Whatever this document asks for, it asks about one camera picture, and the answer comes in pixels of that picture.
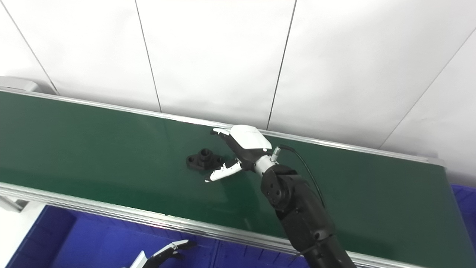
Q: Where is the aluminium conveyor leg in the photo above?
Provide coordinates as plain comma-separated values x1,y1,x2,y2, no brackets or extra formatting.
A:
0,195,29,213

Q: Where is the blue plastic bin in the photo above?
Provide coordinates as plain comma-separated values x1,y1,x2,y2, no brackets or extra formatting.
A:
4,205,221,268
451,184,476,244
214,240,311,268

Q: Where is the green conveyor belt aluminium frame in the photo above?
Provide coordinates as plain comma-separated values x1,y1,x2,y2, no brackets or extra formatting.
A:
0,76,476,268

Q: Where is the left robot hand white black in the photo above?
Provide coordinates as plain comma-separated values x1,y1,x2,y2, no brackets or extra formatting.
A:
129,239,197,268

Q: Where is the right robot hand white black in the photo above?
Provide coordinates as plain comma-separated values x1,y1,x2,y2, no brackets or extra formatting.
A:
205,125,273,183

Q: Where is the black flange part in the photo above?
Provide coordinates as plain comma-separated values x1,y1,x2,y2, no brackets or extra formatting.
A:
186,148,225,172

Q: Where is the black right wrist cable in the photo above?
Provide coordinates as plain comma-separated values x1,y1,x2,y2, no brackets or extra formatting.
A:
271,144,328,210

